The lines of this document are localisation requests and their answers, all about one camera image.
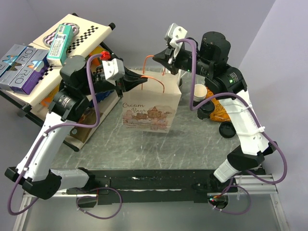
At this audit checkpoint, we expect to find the purple R+O box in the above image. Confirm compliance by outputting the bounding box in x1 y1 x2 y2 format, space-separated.
9 49 50 95

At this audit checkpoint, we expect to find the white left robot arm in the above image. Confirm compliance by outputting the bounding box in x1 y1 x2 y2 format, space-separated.
5 54 147 200

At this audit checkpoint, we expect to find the orange potato chips bag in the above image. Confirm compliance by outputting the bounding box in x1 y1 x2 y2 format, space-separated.
210 98 231 122

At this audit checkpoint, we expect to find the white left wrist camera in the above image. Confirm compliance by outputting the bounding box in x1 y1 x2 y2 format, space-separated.
100 51 125 85

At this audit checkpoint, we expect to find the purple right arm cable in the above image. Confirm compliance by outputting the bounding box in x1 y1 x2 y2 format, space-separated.
177 38 288 215

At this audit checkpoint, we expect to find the black paper coffee cup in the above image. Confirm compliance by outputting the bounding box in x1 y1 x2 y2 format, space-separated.
197 101 215 120

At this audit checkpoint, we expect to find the grey straw holder cup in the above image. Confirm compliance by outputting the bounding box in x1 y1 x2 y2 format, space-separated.
178 77 183 89

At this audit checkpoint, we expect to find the stack of paper cups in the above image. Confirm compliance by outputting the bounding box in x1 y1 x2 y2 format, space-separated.
193 84 207 102

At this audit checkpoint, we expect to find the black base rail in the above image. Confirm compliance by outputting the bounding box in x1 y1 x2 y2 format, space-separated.
66 169 238 205

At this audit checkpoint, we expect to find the brown paper takeout bag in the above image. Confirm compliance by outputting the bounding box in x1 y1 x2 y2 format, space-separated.
122 70 181 133

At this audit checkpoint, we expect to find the purple wavy pouch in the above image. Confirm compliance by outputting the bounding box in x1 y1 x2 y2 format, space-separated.
42 22 80 48

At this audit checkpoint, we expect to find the cream tiered display shelf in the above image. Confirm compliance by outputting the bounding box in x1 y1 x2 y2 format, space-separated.
0 13 121 152

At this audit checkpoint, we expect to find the silver R+O box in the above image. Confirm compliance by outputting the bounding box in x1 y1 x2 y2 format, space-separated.
0 44 27 90

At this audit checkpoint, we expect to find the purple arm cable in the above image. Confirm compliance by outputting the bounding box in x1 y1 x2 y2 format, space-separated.
7 54 123 219
177 38 288 215

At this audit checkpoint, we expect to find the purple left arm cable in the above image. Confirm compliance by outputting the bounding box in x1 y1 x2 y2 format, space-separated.
7 54 123 219

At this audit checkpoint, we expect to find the teal product box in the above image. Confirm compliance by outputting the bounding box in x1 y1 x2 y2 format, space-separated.
47 24 74 66

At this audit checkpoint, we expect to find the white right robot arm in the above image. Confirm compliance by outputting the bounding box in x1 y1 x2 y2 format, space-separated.
153 31 277 192

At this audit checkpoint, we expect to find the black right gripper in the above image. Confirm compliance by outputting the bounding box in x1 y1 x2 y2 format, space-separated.
152 43 213 77

